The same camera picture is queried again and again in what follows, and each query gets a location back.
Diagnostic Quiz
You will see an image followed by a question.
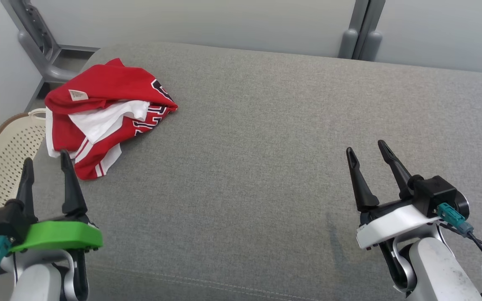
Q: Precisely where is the grey metal partition post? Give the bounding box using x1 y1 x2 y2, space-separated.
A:
338 0 369 59
358 0 387 61

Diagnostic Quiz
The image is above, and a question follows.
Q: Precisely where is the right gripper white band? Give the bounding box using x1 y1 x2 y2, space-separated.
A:
346 140 442 250

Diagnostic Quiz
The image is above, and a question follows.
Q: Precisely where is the red Bulls jersey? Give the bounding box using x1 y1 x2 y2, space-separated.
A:
44 58 179 138

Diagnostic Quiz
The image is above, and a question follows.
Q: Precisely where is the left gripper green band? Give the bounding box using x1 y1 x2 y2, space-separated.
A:
6 150 103 254

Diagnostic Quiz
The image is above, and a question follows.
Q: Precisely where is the cream perforated laundry basket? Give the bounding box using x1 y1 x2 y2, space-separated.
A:
0 108 48 214

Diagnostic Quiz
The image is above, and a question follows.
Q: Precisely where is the right cable teal connector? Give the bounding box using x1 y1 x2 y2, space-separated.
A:
437 203 482 297

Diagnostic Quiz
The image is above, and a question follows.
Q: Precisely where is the grey metal stand frame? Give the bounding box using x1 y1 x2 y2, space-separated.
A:
3 0 99 82

